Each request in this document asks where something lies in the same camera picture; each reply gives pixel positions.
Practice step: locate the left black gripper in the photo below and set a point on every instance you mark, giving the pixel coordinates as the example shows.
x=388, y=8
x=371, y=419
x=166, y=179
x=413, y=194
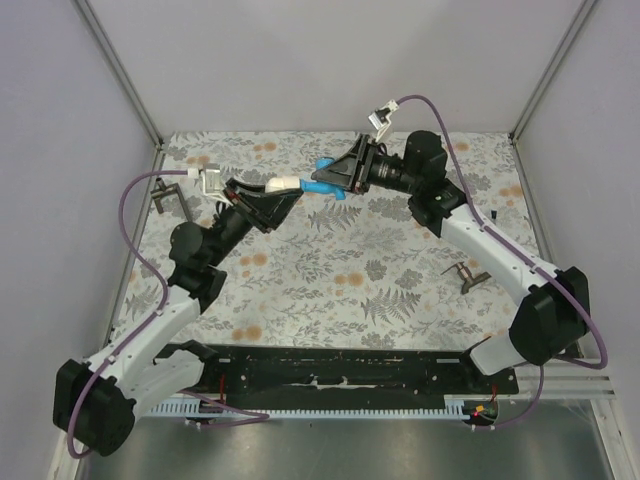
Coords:
x=266, y=210

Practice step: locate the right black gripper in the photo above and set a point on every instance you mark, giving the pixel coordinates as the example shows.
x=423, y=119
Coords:
x=353, y=170

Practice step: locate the white plastic elbow fitting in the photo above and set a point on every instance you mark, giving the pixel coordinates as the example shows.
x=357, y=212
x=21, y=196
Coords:
x=277, y=184

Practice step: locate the blue plastic faucet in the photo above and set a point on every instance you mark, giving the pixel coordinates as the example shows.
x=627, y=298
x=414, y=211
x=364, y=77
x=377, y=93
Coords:
x=322, y=187

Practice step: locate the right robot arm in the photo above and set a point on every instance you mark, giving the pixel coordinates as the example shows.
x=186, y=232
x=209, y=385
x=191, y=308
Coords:
x=551, y=302

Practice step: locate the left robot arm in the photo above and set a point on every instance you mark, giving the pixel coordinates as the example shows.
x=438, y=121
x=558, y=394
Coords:
x=98, y=401

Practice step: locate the dark metal faucet left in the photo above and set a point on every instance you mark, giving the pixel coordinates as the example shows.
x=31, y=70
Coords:
x=163, y=191

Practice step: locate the floral patterned mat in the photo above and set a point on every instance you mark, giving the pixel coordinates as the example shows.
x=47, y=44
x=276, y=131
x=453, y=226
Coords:
x=357, y=273

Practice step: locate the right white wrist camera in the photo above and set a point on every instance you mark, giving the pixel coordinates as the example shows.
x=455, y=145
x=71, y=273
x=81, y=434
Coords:
x=380, y=120

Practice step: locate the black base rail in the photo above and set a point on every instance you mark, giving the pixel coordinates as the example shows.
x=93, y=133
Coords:
x=288, y=378

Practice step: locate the left aluminium frame post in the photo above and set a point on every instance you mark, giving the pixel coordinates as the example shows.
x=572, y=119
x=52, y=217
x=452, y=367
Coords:
x=106, y=48

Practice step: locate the aluminium frame post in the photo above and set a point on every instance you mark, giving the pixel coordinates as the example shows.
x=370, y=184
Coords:
x=106, y=48
x=572, y=33

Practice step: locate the right aluminium frame post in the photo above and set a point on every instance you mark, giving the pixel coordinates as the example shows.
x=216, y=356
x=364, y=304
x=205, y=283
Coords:
x=572, y=33

